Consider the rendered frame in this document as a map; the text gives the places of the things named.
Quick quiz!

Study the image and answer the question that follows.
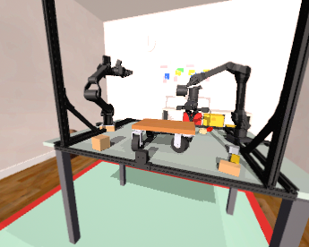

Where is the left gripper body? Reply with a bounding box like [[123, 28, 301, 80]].
[[111, 65, 124, 78]]

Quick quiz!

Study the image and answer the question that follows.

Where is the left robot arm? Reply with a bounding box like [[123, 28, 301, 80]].
[[83, 55, 115, 125]]

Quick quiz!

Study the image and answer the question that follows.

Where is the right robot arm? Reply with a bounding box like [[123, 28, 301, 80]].
[[176, 61, 252, 139]]

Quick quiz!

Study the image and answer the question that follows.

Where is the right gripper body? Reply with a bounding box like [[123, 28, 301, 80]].
[[176, 97, 210, 113]]

